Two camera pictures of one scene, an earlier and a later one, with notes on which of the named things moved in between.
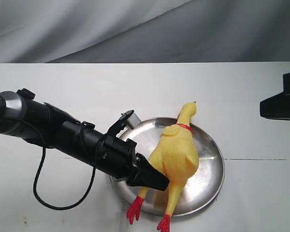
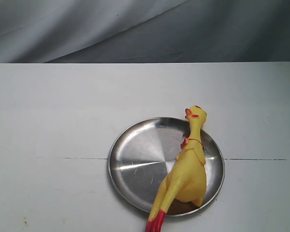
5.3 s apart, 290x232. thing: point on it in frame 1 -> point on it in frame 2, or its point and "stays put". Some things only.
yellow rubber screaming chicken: [176, 155] -> [187, 181]
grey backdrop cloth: [77, 31] stays put
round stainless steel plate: [201, 188] stays put
